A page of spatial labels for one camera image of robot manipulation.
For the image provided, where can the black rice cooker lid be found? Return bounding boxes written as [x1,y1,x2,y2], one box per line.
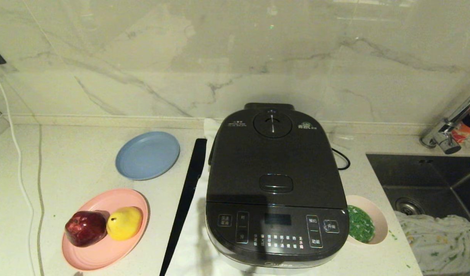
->
[206,103,348,210]

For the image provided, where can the chopped green vegetables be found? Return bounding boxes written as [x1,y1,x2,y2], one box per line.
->
[347,205,375,243]

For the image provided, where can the pink bowl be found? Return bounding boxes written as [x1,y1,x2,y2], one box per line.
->
[345,195,389,245]

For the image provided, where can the long black flat strip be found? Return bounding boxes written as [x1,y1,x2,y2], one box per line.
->
[159,138,207,276]

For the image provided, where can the blue plate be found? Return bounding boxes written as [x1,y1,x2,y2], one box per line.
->
[115,131,181,181]

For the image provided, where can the yellow pear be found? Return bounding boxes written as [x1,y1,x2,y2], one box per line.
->
[106,206,143,241]

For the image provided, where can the red apple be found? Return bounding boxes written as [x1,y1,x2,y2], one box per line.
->
[65,210,107,247]

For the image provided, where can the pink plate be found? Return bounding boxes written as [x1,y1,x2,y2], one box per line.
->
[62,188,150,271]

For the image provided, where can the round sink drain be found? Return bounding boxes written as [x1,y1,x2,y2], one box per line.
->
[395,197,425,215]

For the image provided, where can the chrome faucet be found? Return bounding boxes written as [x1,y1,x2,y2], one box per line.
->
[420,86,470,154]

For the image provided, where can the white stained cloth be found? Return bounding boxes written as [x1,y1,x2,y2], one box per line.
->
[395,211,470,275]

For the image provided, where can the orange printed bottle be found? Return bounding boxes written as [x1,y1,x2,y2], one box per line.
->
[452,100,470,144]

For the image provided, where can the black power cord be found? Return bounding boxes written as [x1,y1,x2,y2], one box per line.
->
[331,148,351,170]

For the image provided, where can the white cable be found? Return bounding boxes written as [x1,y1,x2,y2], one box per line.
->
[0,69,36,276]

